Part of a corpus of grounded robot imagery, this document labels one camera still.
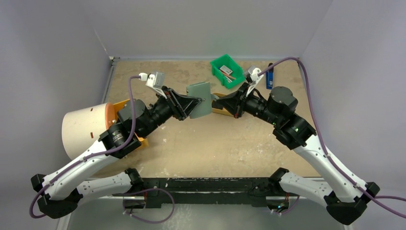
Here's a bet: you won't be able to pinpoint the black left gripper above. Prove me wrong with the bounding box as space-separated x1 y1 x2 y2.
139 86 201 138

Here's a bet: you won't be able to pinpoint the teal card holder wallet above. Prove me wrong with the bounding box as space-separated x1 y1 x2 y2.
186 81 212 119

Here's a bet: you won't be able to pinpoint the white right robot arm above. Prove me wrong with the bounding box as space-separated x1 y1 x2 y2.
216 83 380 225

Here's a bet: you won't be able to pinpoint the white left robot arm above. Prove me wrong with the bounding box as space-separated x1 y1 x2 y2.
31 87 203 219

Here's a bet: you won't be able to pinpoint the tan oval tray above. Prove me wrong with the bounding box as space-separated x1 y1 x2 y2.
211 92 234 117

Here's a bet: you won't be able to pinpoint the small items in bin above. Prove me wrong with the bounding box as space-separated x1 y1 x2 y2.
219 65 236 82

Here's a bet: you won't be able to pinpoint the green plastic bin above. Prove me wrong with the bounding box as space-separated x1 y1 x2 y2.
210 54 245 89

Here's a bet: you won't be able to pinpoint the blue black lighter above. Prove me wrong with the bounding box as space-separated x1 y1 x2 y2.
265 68 274 90

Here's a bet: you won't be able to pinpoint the orange drawer tray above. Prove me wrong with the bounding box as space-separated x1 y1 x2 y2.
99 100 149 153

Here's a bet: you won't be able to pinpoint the white cylinder drum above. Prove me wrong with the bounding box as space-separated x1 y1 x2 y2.
61 103 115 160

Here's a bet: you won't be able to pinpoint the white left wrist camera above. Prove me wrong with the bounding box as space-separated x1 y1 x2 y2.
139 71 166 98

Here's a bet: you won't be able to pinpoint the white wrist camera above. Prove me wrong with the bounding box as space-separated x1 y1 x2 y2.
139 71 166 98
244 66 264 97

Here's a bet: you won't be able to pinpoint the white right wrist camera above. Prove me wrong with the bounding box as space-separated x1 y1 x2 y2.
244 66 264 97

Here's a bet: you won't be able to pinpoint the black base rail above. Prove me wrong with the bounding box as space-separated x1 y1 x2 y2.
128 177 296 211

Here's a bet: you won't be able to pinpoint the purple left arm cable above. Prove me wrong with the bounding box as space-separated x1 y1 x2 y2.
29 75 148 219

